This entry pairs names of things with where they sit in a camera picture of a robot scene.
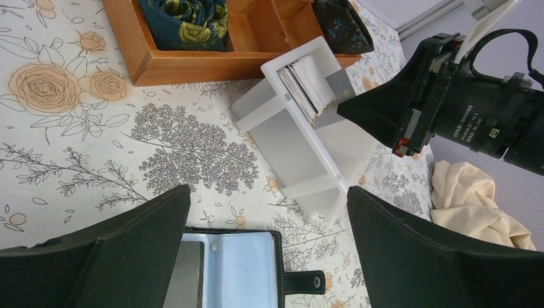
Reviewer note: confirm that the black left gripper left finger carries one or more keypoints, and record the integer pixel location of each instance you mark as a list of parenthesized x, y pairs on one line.
[(124, 261)]

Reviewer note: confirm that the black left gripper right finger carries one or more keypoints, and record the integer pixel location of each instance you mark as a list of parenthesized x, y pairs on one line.
[(408, 261)]

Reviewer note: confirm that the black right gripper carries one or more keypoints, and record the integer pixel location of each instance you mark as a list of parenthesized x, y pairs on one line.
[(434, 96)]

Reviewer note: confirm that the black VIP card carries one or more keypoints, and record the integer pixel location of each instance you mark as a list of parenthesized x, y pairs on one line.
[(185, 289)]

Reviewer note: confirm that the stack of cards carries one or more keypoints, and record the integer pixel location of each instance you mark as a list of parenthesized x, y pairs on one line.
[(310, 90)]

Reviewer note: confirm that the white plastic card box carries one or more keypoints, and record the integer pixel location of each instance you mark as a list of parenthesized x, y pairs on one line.
[(315, 161)]

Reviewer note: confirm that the black leather card holder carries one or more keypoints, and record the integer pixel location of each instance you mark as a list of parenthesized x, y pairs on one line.
[(245, 268)]

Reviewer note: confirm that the rolled black belt right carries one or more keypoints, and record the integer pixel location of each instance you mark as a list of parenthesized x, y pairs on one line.
[(342, 27)]

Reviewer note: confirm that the beige crumpled cloth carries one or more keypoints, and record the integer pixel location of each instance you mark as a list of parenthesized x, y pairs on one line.
[(463, 200)]

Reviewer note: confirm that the orange wooden divided tray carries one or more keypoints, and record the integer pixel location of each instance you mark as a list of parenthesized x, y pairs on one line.
[(259, 31)]

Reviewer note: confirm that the rolled black belt front-left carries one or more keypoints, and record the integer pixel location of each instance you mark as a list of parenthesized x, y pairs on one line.
[(187, 25)]

